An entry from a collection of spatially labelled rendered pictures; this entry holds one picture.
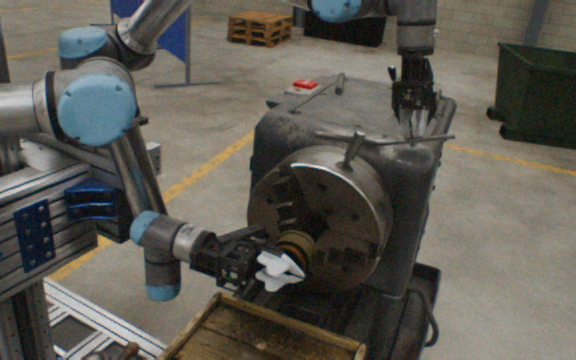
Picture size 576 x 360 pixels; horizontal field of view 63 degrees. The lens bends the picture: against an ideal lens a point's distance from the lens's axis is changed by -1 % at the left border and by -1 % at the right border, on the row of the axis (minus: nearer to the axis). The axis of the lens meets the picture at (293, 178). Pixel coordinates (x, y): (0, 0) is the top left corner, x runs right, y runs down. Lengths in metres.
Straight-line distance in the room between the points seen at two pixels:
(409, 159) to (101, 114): 0.65
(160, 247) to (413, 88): 0.59
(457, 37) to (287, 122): 9.78
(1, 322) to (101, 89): 0.92
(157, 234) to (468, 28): 10.14
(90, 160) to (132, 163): 0.34
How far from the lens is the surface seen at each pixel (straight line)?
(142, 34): 1.35
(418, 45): 0.97
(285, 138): 1.16
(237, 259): 0.90
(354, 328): 1.15
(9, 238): 1.32
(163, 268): 1.02
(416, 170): 1.10
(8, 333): 1.61
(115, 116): 0.84
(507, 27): 10.85
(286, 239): 0.94
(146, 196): 1.08
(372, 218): 0.99
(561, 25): 10.93
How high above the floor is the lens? 1.64
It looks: 26 degrees down
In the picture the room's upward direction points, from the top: 6 degrees clockwise
